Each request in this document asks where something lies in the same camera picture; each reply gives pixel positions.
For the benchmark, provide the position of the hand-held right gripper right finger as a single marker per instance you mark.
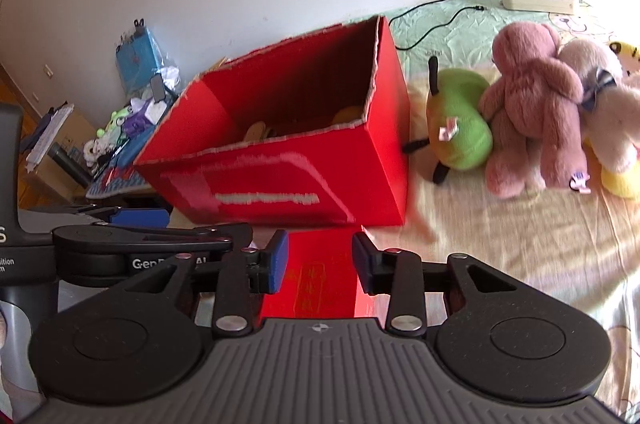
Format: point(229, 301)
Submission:
point(367, 264)

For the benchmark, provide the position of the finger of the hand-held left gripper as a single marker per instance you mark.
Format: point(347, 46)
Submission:
point(150, 239)
point(140, 217)

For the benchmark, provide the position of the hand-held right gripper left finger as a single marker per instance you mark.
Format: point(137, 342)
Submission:
point(275, 264)

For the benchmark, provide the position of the small red gift box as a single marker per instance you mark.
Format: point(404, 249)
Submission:
point(320, 274)

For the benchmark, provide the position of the large red cardboard box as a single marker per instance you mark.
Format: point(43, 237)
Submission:
point(300, 169)

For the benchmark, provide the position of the white perforated insole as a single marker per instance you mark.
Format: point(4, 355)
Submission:
point(255, 132)

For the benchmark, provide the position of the blue and red patterned mat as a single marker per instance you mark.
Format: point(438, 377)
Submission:
point(115, 184)

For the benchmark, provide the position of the dark grey tube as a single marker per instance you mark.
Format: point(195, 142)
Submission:
point(70, 162)

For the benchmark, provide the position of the white paper stack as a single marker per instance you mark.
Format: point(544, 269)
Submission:
point(47, 134)

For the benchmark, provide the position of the black and white spotted toy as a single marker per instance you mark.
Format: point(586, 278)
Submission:
point(95, 149)

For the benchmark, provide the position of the purple and white toy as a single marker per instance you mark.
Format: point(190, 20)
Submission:
point(137, 122)

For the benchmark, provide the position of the green frog toy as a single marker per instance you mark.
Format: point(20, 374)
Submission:
point(116, 120)

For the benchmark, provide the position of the brown cardboard box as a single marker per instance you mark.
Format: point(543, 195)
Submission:
point(77, 127)

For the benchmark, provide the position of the black smartphone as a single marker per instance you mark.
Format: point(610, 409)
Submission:
point(158, 88)

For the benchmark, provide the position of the pastel printed bed sheet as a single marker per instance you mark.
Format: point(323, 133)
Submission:
point(500, 229)

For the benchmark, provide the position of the blue packet with binder clips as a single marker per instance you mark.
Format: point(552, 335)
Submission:
point(137, 59)

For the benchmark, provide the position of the green pear plush toy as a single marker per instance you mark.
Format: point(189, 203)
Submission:
point(460, 129)

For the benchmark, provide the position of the pink teddy bear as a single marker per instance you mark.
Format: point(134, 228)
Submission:
point(530, 104)

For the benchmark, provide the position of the yellow plush toy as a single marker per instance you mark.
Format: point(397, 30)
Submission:
point(620, 186)

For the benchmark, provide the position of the cream plush toy with bow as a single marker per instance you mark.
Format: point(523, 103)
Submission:
point(610, 124)

